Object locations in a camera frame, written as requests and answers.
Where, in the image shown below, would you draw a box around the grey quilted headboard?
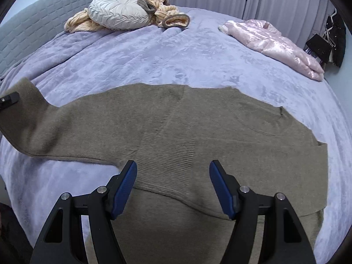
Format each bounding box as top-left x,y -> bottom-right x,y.
0,0 -> 125,79

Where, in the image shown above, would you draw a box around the black hanging clothes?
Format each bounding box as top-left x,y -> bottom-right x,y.
305,9 -> 346,68

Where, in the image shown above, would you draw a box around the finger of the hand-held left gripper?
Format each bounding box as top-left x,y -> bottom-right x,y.
0,93 -> 20,110

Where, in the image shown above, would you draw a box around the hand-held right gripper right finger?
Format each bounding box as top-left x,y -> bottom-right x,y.
209,160 -> 316,264

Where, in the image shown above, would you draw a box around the round pleated white cushion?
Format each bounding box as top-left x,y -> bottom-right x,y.
87,0 -> 152,31

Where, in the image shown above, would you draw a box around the pink shiny puffer jacket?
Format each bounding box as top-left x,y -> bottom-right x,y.
218,19 -> 325,81

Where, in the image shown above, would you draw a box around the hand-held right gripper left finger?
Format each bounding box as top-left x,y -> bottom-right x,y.
29,160 -> 138,264

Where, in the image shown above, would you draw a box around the lavender plush blanket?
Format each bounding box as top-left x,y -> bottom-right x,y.
0,7 -> 347,259

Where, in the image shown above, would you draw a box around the olive knit sweater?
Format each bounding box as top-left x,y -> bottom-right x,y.
0,77 -> 328,264

